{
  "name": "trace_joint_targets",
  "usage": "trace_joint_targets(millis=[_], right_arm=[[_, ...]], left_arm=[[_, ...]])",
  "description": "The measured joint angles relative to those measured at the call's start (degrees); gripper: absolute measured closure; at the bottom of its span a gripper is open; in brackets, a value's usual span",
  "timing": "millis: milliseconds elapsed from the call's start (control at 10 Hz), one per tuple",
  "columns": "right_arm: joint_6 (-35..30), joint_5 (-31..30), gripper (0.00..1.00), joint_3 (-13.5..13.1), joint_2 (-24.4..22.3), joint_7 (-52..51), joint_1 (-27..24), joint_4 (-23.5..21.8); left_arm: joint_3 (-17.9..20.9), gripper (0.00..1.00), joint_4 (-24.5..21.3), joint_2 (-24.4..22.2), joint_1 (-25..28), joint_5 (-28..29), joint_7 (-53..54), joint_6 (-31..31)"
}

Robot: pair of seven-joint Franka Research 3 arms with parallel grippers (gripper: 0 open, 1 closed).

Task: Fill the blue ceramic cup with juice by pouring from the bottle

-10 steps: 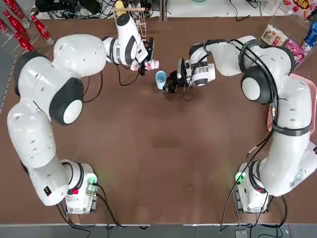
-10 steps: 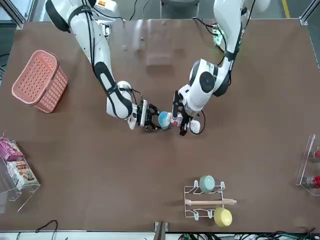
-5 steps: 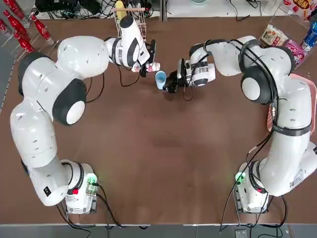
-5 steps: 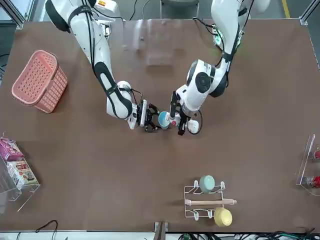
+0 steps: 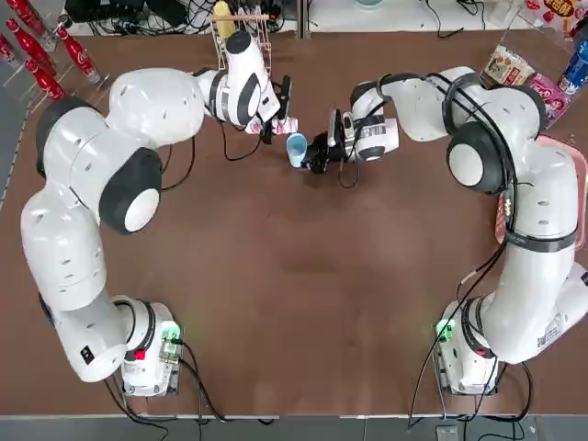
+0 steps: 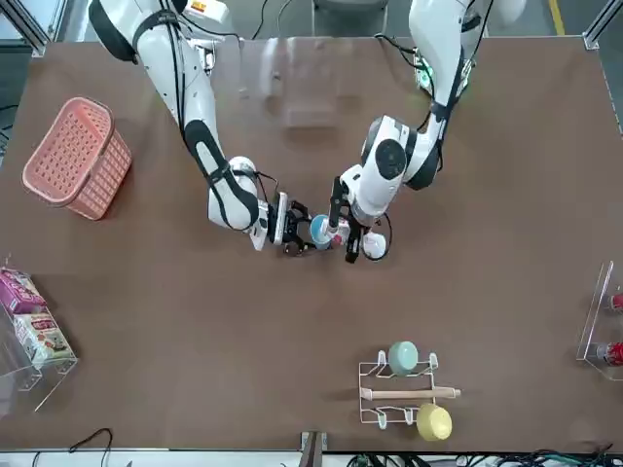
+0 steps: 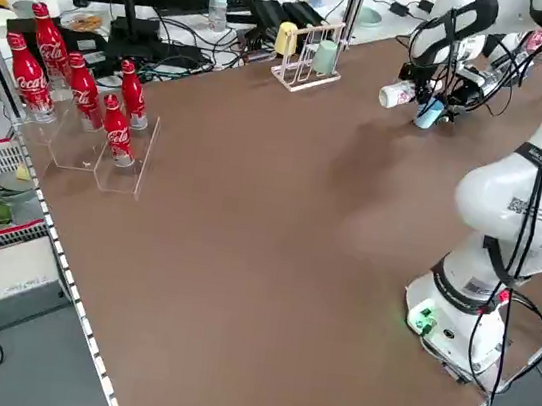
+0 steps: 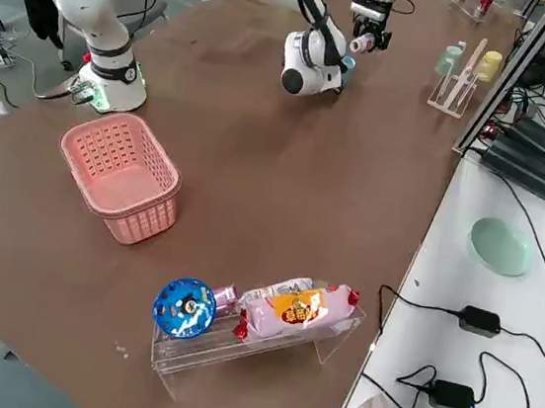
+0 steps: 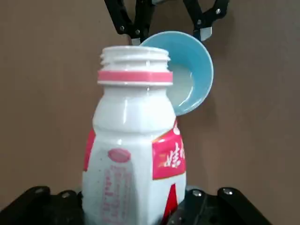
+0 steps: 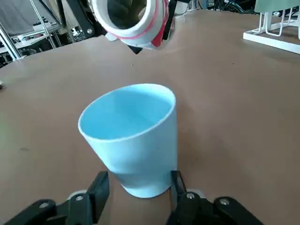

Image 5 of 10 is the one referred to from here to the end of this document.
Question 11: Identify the black base power cable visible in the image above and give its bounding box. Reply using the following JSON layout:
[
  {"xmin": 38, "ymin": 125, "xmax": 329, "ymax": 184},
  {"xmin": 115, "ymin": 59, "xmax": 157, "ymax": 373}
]
[{"xmin": 176, "ymin": 338, "xmax": 229, "ymax": 441}]

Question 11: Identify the pink plastic basket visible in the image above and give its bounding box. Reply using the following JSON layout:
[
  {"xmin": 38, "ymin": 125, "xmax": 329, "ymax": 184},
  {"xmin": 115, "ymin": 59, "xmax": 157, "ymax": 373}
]
[{"xmin": 494, "ymin": 132, "xmax": 588, "ymax": 253}]

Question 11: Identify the white juice bottle red label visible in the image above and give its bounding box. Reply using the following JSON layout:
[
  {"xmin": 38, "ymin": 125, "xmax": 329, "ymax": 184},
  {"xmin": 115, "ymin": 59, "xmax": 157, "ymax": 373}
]
[{"xmin": 244, "ymin": 115, "xmax": 300, "ymax": 136}]

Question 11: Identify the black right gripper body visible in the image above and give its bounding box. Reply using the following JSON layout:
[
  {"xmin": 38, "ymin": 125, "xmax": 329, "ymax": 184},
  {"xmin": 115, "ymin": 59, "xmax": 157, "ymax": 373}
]
[{"xmin": 326, "ymin": 137, "xmax": 357, "ymax": 164}]

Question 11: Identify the pale yellow cup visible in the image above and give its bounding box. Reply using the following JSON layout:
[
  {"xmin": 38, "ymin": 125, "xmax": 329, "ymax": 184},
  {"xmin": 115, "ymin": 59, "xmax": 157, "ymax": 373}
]
[{"xmin": 212, "ymin": 0, "xmax": 232, "ymax": 41}]

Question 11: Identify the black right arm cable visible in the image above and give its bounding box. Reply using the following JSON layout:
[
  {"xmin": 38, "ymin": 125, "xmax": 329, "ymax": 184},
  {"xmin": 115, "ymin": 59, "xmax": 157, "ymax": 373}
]
[{"xmin": 337, "ymin": 72, "xmax": 534, "ymax": 422}]

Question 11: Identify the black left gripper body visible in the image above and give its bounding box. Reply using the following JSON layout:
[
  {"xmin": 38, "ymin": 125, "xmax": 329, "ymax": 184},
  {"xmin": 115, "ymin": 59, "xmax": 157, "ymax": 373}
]
[{"xmin": 270, "ymin": 80, "xmax": 284, "ymax": 124}]

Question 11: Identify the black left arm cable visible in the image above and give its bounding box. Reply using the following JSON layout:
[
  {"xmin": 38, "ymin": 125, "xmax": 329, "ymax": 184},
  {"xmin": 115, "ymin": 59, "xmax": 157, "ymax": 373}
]
[{"xmin": 163, "ymin": 117, "xmax": 277, "ymax": 192}]

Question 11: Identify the pink strawberry snack packet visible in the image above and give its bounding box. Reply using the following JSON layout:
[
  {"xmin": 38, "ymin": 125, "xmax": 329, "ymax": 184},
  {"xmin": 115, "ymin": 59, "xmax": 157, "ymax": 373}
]
[{"xmin": 526, "ymin": 0, "xmax": 588, "ymax": 39}]

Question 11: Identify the red cola bottle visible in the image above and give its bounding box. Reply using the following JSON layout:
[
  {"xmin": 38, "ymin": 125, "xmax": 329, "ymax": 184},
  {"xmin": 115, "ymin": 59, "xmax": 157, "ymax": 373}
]
[
  {"xmin": 24, "ymin": 58, "xmax": 66, "ymax": 103},
  {"xmin": 17, "ymin": 0, "xmax": 48, "ymax": 38},
  {"xmin": 6, "ymin": 17, "xmax": 58, "ymax": 77},
  {"xmin": 0, "ymin": 33, "xmax": 20, "ymax": 65},
  {"xmin": 56, "ymin": 26, "xmax": 101, "ymax": 84}
]

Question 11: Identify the purple snack packet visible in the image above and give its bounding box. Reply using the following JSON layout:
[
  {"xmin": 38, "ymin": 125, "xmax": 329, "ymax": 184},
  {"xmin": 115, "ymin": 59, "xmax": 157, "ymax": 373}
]
[{"xmin": 525, "ymin": 72, "xmax": 571, "ymax": 124}]

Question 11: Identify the white wire cup rack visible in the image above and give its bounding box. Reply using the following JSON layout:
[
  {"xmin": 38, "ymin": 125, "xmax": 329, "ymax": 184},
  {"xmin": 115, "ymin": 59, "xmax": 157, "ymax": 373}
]
[{"xmin": 209, "ymin": 12, "xmax": 275, "ymax": 79}]

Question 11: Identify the black power supply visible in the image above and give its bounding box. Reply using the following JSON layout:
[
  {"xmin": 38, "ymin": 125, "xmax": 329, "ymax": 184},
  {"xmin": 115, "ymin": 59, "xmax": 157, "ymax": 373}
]
[
  {"xmin": 63, "ymin": 0, "xmax": 147, "ymax": 23},
  {"xmin": 145, "ymin": 0, "xmax": 186, "ymax": 28}
]

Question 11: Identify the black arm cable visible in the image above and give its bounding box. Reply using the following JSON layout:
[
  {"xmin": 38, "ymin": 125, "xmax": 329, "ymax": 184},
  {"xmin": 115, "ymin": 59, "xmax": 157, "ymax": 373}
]
[
  {"xmin": 337, "ymin": 72, "xmax": 534, "ymax": 422},
  {"xmin": 163, "ymin": 117, "xmax": 277, "ymax": 192}
]

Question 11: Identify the blue snack bag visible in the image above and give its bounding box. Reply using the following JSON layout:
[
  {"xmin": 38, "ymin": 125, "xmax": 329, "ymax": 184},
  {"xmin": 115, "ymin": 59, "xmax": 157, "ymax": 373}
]
[{"xmin": 557, "ymin": 39, "xmax": 588, "ymax": 96}]

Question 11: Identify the white green snack packet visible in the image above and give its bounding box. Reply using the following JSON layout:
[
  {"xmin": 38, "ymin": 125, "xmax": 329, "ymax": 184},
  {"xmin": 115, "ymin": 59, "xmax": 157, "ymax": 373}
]
[{"xmin": 481, "ymin": 43, "xmax": 537, "ymax": 89}]

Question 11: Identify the clear acrylic bottle shelf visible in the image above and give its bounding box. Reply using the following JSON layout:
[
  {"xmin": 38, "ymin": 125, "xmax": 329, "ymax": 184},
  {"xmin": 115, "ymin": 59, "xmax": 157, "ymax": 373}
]
[{"xmin": 0, "ymin": 0, "xmax": 114, "ymax": 114}]

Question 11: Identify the aluminium frame post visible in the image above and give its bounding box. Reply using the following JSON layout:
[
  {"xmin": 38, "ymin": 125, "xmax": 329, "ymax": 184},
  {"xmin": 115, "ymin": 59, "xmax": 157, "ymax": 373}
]
[{"xmin": 297, "ymin": 0, "xmax": 311, "ymax": 40}]

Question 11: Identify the white side table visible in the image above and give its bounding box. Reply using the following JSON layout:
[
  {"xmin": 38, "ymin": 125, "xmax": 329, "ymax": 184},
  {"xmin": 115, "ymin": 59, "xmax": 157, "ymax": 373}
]
[{"xmin": 308, "ymin": 0, "xmax": 588, "ymax": 34}]

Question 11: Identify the blue ceramic cup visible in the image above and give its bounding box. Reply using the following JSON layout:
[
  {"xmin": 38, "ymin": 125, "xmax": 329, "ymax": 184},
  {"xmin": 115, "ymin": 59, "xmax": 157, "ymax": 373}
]
[{"xmin": 285, "ymin": 132, "xmax": 310, "ymax": 169}]

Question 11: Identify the clear acrylic snack shelf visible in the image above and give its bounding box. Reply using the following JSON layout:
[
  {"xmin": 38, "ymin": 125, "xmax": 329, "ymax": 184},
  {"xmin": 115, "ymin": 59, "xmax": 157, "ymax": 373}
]
[{"xmin": 477, "ymin": 13, "xmax": 588, "ymax": 135}]

